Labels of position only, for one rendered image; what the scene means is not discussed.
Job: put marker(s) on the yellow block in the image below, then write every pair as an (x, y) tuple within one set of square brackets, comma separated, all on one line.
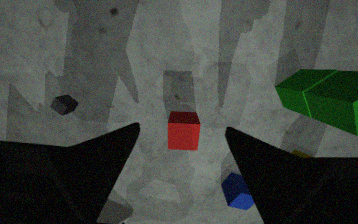
[(301, 154)]

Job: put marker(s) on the red block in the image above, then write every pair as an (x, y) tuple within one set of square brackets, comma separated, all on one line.
[(183, 131)]

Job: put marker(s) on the blue block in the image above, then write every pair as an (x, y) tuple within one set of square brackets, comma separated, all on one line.
[(236, 192)]

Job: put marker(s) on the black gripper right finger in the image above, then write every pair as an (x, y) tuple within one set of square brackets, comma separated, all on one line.
[(281, 184)]

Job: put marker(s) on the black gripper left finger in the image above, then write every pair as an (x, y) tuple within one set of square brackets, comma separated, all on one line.
[(84, 173)]

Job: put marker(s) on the green block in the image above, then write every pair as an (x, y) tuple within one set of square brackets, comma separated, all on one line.
[(335, 101), (291, 91)]

